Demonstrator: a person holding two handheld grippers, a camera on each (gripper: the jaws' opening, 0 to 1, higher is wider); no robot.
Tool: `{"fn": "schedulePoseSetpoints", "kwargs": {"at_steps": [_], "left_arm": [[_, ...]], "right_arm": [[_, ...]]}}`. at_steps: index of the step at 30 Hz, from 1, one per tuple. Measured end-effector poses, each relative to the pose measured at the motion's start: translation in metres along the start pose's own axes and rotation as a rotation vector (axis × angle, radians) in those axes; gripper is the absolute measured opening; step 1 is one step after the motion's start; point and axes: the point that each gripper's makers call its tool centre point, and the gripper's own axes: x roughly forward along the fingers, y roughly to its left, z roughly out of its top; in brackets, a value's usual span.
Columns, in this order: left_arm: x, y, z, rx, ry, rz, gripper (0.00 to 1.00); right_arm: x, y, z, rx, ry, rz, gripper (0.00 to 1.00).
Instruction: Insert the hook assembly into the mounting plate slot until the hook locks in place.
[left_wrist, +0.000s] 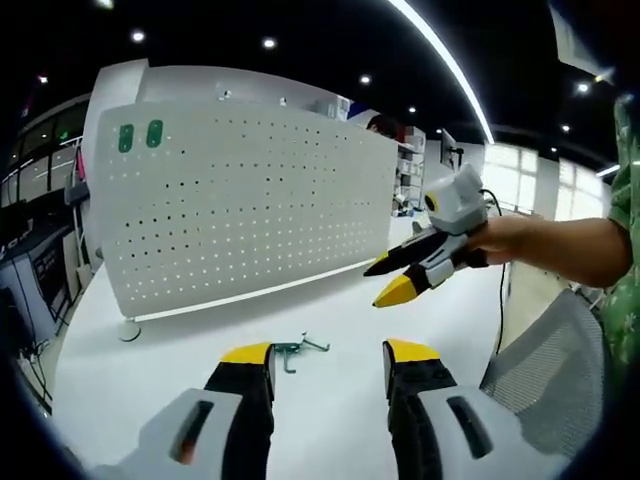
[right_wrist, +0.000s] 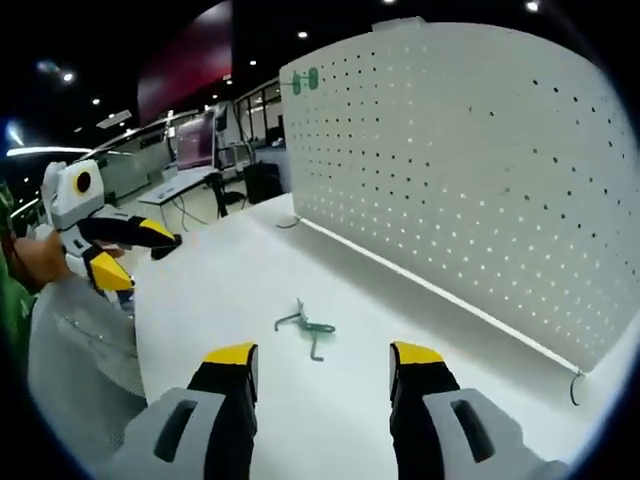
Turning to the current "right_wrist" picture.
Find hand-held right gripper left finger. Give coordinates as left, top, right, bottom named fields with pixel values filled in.
left=116, top=341, right=260, bottom=480

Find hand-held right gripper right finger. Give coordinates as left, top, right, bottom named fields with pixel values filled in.
left=388, top=340, right=572, bottom=480

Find white pegboard mounting plate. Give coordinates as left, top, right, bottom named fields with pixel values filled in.
left=278, top=15, right=637, bottom=407

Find person's left hand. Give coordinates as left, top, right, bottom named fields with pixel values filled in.
left=10, top=231, right=74, bottom=294

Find white office desk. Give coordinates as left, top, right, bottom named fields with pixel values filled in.
left=136, top=169, right=222, bottom=207

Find white mesh chair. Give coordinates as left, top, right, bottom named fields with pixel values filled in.
left=27, top=274, right=150, bottom=451

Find computer monitor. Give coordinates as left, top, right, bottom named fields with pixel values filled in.
left=175, top=109, right=218, bottom=174

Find black computer tower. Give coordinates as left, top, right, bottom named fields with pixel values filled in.
left=242, top=161, right=284, bottom=204

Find dark red hanging screen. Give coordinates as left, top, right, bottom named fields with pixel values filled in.
left=136, top=0, right=234, bottom=125

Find group of ceiling spotlights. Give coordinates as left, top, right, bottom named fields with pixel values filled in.
left=59, top=0, right=542, bottom=107

